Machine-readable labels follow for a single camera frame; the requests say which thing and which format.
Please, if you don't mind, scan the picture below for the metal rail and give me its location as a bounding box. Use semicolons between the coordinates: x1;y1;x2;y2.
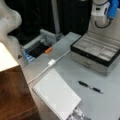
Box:
23;29;61;51

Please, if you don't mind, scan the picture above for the orange object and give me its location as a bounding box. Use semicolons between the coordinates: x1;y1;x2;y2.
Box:
45;47;52;54

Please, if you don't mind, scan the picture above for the black and silver case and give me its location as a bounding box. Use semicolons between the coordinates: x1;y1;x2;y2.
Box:
70;32;120;75

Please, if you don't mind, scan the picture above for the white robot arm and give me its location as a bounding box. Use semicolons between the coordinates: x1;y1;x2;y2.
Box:
0;0;120;44

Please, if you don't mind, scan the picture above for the white and blue gripper body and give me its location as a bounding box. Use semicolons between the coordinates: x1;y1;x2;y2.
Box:
91;0;119;29

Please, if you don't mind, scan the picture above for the black pen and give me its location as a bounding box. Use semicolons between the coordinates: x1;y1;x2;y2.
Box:
78;81;103;94

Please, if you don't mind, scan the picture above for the white cable adapter block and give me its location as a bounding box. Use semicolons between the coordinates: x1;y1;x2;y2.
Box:
48;59;56;66

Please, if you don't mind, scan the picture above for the white spiral notebook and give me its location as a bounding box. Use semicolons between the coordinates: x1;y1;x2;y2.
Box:
33;69;81;120

